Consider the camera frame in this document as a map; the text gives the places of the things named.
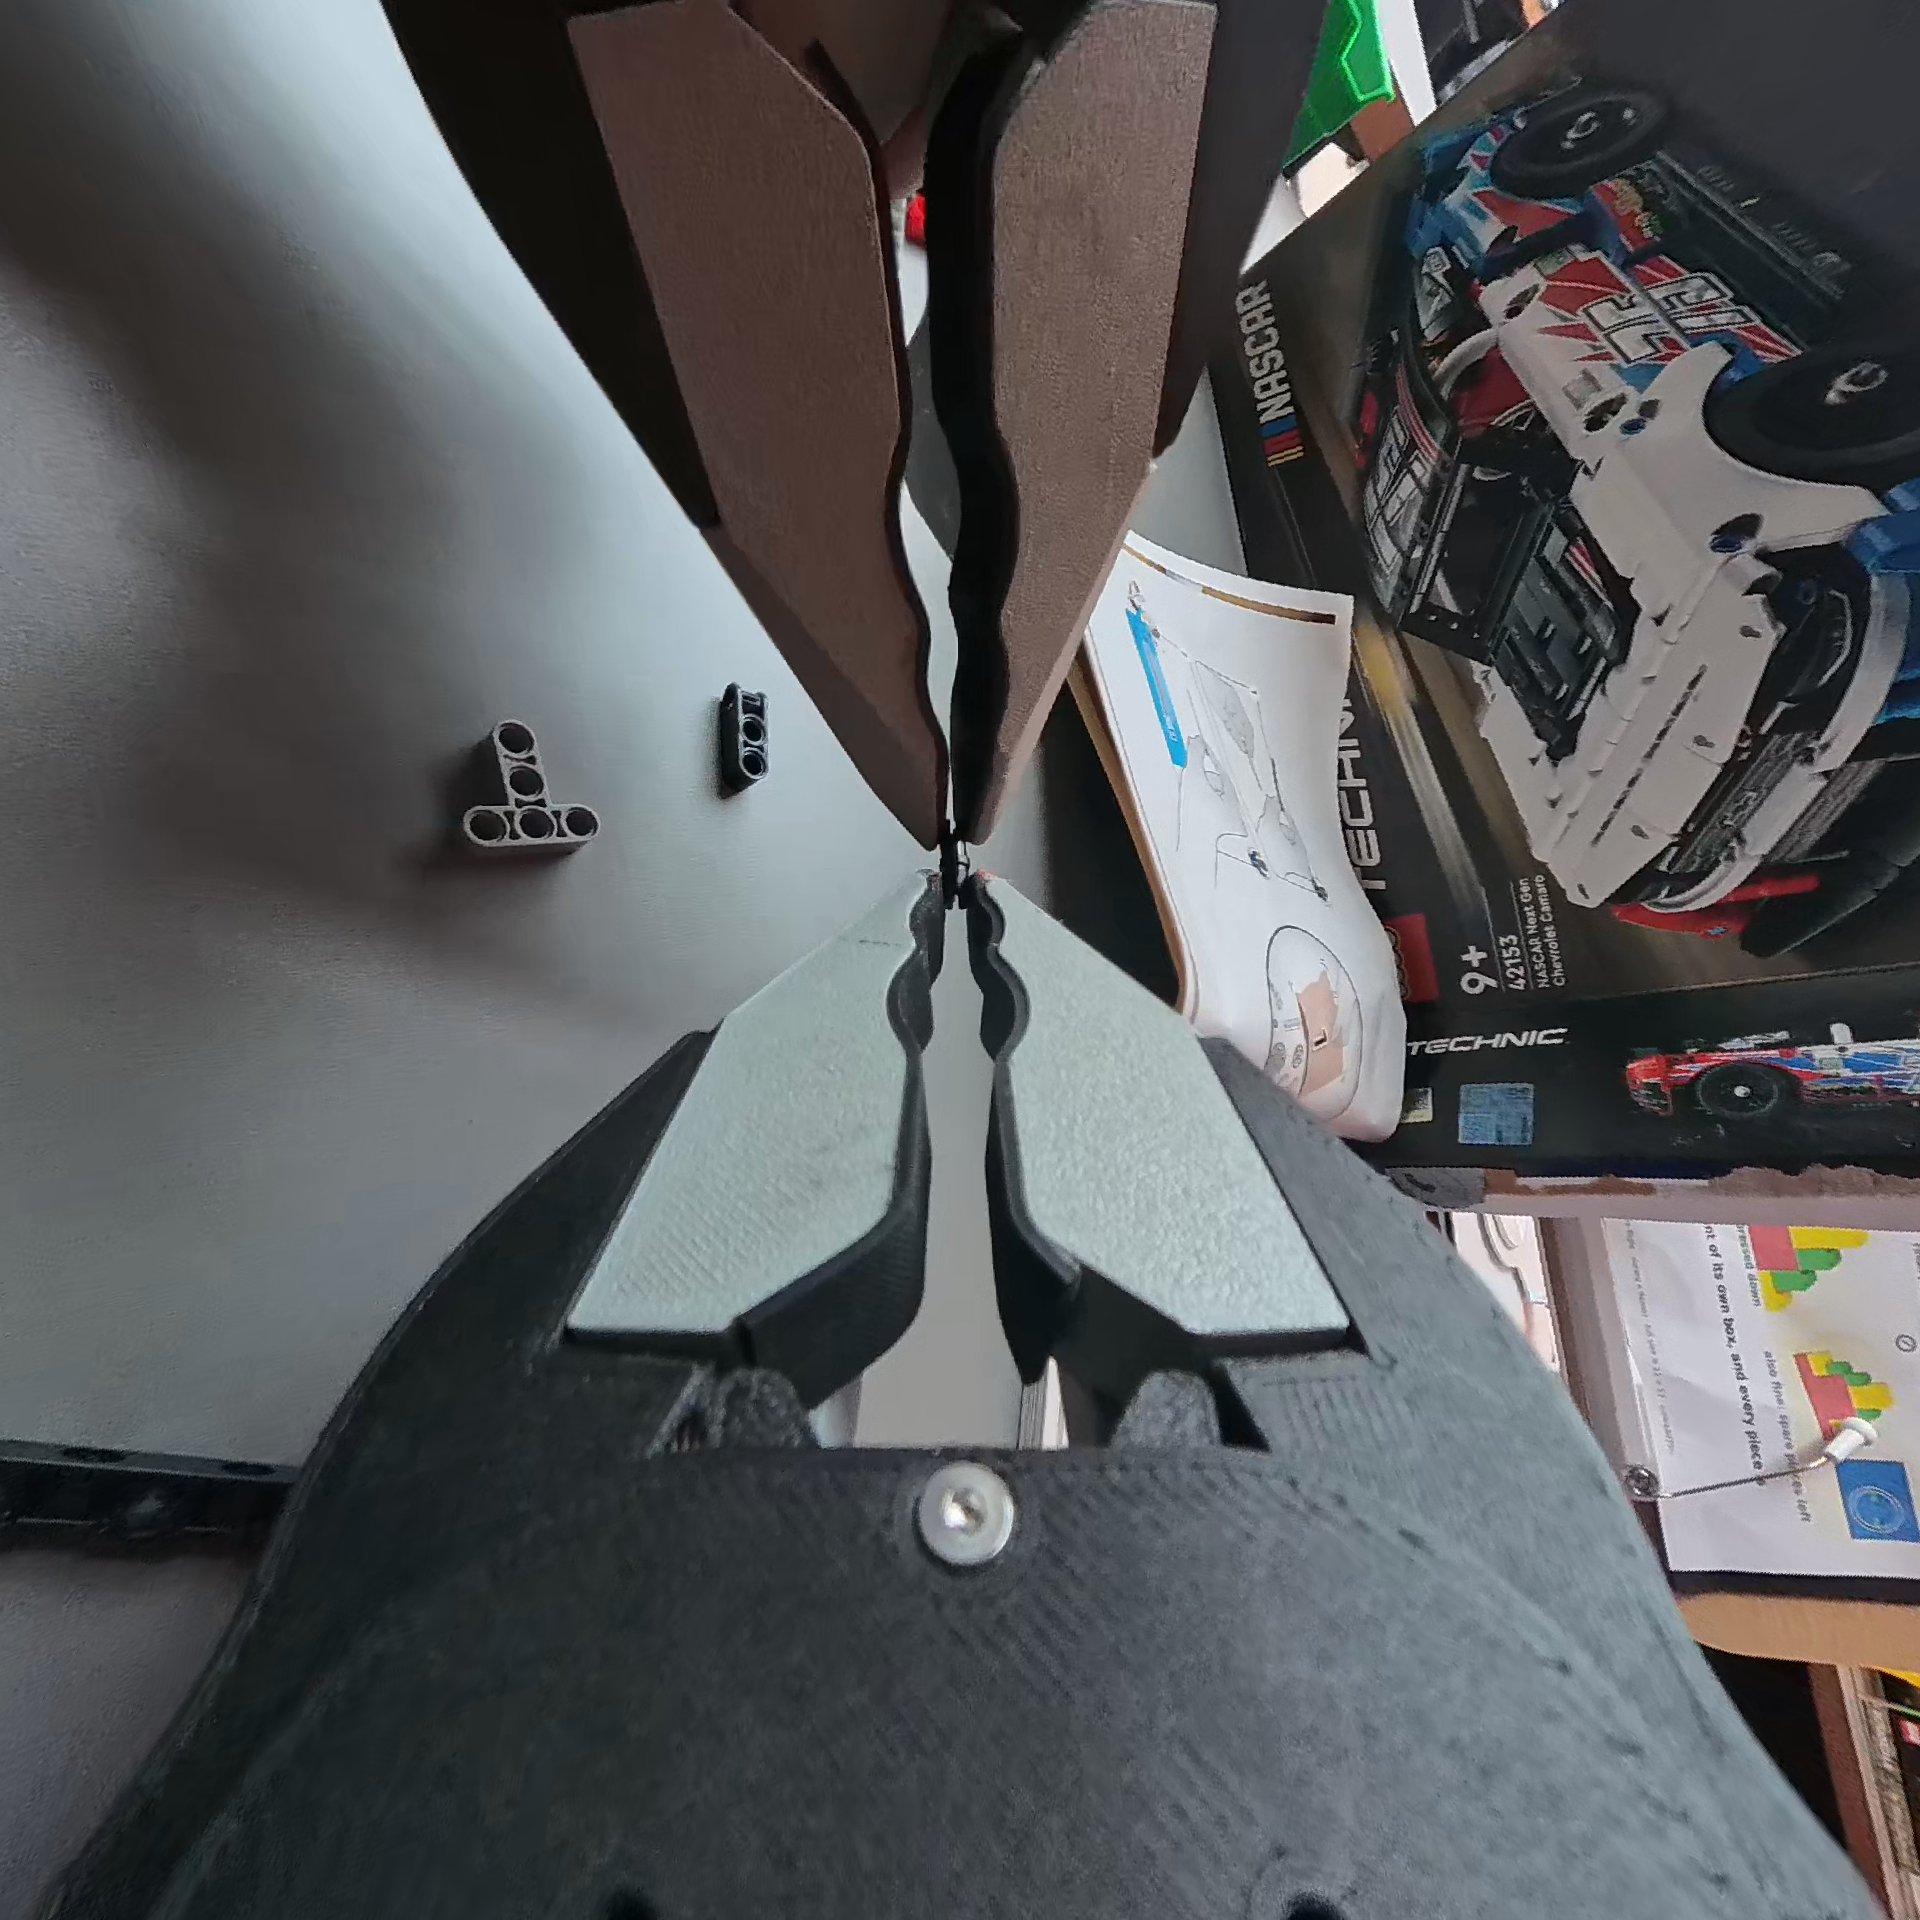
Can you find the metal wire hook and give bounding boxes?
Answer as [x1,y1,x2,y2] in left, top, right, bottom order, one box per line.
[1628,1417,1883,1497]

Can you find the black rectangular lego frame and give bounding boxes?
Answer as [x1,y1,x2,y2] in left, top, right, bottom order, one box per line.
[0,1437,296,1568]

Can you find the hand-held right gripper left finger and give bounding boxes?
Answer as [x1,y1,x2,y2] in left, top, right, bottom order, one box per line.
[566,871,954,1407]

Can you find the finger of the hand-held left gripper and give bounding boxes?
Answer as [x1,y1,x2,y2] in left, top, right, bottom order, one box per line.
[566,0,957,847]
[921,0,1221,846]

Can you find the grey T-shaped lego beam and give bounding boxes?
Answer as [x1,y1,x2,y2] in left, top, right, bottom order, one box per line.
[461,720,601,854]

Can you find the brown cardboard box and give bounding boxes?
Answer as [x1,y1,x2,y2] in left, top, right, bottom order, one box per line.
[1672,1572,1920,1665]

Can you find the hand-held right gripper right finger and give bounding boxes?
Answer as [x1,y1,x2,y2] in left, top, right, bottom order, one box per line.
[961,873,1353,1385]

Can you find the lego set box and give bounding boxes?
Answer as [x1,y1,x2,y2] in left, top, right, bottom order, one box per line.
[1206,0,1920,1178]

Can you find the lego instruction booklet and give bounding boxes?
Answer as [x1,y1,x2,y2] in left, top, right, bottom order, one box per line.
[1084,528,1409,1144]

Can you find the green plastic bin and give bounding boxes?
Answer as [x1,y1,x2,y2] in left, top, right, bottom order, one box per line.
[1283,0,1420,178]

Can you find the printed paper sheet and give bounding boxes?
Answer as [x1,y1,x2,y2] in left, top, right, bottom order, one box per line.
[1602,1218,1920,1578]

